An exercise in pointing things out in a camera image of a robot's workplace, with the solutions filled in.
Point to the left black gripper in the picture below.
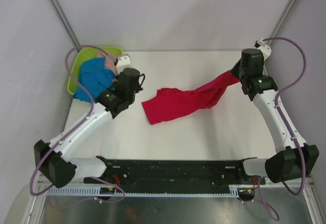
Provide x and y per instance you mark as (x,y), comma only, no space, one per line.
(138,88)

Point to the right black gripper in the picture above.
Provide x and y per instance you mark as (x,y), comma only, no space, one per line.
(234,70)

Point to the red t shirt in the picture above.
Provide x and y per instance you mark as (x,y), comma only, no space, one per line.
(171,103)

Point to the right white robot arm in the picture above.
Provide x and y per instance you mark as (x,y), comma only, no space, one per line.
(294,158)

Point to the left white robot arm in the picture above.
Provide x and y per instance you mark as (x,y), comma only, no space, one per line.
(55,159)

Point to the beige pink t shirt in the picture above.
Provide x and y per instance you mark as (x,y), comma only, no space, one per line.
(109,62)

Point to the blue t shirt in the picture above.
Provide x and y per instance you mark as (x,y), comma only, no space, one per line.
(94,77)

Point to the lime green plastic bin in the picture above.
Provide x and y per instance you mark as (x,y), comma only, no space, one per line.
(85,54)

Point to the right aluminium side rail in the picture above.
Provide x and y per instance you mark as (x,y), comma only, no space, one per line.
(270,63)

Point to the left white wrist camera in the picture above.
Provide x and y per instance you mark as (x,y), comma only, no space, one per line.
(122,62)

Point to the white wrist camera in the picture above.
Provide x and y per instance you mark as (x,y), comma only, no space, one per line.
(264,48)
(122,62)

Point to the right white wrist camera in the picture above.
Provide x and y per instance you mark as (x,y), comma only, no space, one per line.
(264,48)

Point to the right aluminium frame post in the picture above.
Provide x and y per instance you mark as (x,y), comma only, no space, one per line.
(286,13)

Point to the aluminium frame post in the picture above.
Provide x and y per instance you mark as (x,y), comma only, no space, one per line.
(286,13)
(64,21)

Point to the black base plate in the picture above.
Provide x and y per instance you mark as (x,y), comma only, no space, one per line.
(223,172)

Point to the left aluminium frame post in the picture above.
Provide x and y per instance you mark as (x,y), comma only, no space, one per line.
(64,21)

